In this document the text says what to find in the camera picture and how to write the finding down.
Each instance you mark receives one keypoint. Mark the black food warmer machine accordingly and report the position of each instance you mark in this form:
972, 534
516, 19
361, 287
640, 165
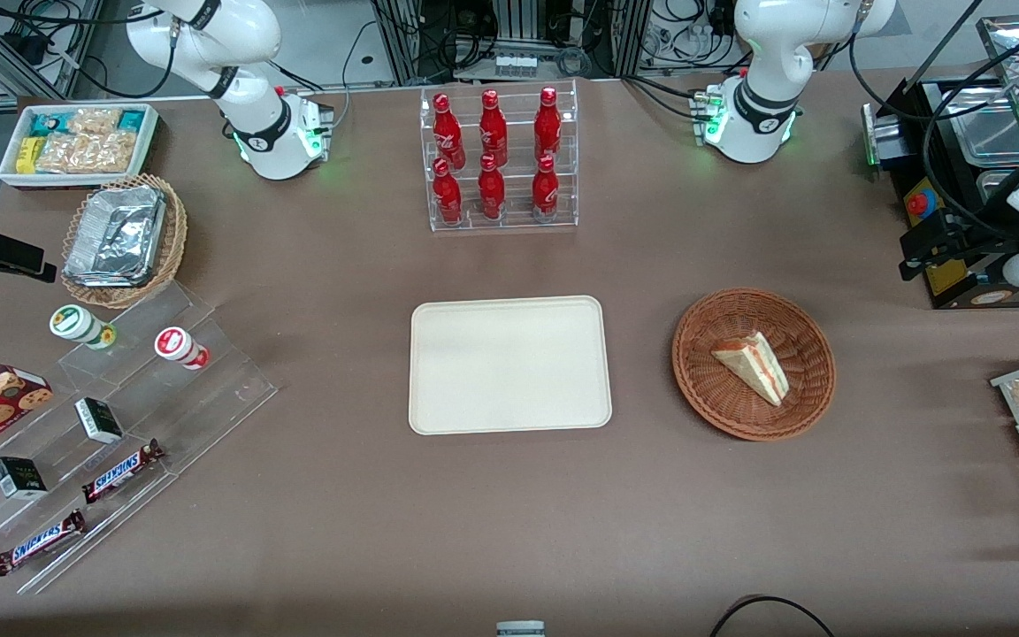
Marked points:
961, 190

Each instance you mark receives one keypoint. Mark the aluminium foil container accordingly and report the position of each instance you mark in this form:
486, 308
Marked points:
116, 234

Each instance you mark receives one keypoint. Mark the green-capped white drink bottle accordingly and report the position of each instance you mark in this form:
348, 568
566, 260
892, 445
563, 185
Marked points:
76, 324

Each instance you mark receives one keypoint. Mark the cream rectangular tray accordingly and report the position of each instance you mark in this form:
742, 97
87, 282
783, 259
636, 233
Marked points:
509, 364

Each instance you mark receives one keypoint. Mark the aluminium frame rack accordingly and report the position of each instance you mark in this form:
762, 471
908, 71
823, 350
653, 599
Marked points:
518, 26

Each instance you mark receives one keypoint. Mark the clear acrylic stepped stand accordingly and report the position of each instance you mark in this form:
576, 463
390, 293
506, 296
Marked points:
209, 389

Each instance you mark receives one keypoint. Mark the stainless steel pan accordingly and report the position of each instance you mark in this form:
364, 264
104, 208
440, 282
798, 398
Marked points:
992, 133

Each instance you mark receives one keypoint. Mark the yellow snack packet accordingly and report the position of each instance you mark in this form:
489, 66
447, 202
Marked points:
27, 155

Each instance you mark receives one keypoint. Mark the red-capped white drink bottle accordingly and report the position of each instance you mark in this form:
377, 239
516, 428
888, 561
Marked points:
178, 345

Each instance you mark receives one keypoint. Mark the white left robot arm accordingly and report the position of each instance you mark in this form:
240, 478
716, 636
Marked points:
766, 62

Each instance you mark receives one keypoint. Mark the clear acrylic bottle rack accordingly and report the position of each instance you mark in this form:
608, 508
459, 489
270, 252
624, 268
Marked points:
518, 190

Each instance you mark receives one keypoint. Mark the small black carton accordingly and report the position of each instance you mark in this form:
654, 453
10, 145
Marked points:
99, 420
19, 479

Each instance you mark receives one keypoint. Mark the white rectangular snack bin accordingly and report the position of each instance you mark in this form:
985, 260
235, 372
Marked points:
10, 168

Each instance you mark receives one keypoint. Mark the teal snack packet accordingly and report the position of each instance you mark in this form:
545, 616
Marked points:
51, 122
132, 120

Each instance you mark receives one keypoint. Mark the grey camera mount block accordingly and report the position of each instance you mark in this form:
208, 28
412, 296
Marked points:
520, 629

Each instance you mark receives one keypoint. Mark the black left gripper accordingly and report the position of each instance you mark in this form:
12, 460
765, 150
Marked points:
976, 235

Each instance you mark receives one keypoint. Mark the red emergency stop button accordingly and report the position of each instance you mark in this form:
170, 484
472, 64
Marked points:
918, 204

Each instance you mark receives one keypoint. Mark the oval wicker basket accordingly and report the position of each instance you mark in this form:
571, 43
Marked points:
175, 239

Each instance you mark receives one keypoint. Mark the triangle sandwich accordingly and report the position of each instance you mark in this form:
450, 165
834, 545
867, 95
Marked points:
753, 364

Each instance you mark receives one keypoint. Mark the round brown wicker basket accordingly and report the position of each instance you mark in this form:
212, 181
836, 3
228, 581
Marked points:
722, 407

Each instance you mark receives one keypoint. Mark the Snickers chocolate bar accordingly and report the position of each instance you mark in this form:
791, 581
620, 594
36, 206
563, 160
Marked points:
39, 542
120, 471

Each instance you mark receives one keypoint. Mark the red cola bottle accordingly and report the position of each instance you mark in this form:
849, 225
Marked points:
493, 133
547, 128
448, 196
448, 137
491, 192
545, 192

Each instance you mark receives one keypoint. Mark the large clear cracker packet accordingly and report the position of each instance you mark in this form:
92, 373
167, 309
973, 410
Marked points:
85, 152

